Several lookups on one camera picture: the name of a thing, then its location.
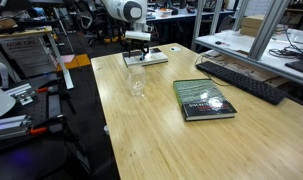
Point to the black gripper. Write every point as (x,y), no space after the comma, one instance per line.
(137,45)

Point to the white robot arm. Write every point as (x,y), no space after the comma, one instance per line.
(122,10)

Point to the clear drinking glass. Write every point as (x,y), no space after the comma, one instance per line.
(136,80)

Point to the black white abstract art book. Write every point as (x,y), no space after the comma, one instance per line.
(157,58)

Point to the orange floor mat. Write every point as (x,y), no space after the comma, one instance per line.
(81,62)

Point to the black office chair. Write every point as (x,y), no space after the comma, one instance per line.
(86,20)

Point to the white metal stand leg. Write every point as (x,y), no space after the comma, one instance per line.
(62,66)

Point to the green discrete mathematics book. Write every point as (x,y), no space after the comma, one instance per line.
(201,96)

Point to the white table edge block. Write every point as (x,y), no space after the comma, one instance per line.
(106,130)

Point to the small black device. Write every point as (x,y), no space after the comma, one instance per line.
(219,42)

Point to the white workbench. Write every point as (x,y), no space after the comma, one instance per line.
(231,40)

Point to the black keyboard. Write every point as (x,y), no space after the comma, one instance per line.
(241,81)

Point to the NOR-CAL printed sign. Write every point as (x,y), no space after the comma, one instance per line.
(24,53)

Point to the black optical breadboard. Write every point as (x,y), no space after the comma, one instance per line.
(37,110)

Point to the brown cardboard box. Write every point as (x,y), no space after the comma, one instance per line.
(249,23)

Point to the wooden topped stand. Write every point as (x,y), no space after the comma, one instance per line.
(21,32)

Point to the short silver aluminium extrusion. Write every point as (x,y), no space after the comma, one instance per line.
(17,89)

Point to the long silver aluminium extrusion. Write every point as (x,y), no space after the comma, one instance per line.
(7,130)

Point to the black flat device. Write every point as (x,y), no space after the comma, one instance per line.
(301,66)

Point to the silver aluminium frame post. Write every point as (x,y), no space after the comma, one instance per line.
(267,30)
(240,15)
(197,23)

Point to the silver corner bracket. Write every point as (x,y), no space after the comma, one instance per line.
(25,99)

